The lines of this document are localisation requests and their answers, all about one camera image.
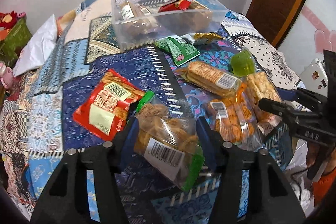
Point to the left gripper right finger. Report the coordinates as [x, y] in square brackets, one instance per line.
[212, 145]

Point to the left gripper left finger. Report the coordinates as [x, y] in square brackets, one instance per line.
[124, 142]

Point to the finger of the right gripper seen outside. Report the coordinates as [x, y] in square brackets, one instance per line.
[277, 108]

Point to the clear bag brown cookies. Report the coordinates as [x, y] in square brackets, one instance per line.
[169, 144]

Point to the round brown biscuit roll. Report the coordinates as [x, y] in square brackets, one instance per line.
[135, 23]

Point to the large red snack bag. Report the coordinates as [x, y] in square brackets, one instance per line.
[175, 5]

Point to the tan cracker block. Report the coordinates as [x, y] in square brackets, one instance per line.
[199, 17]

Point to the orange small cracker bag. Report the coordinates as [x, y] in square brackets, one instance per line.
[233, 117]

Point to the pale stick cracker bag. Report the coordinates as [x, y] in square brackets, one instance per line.
[259, 87]

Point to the red fried snack bag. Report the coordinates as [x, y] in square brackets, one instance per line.
[106, 110]

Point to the white laptop with stickers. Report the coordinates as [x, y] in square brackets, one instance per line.
[314, 77]

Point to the blue patchwork bed quilt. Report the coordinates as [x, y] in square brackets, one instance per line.
[36, 120]

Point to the green jelly cup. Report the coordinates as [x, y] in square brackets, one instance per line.
[243, 63]

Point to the orange cracker sleeve pack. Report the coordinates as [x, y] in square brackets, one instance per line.
[211, 79]

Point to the green snack packet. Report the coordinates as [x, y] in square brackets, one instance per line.
[180, 50]

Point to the yellow noodle snack packet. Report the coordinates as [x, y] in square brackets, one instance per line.
[205, 38]

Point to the white pillow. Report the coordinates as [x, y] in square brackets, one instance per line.
[38, 49]

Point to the clear plastic storage bin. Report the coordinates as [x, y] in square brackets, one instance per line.
[172, 23]

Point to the brown striped biscuit pack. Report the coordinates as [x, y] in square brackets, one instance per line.
[144, 11]

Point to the pink plush toy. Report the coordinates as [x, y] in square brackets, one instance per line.
[6, 74]

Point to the green storage crate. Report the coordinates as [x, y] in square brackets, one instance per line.
[14, 36]

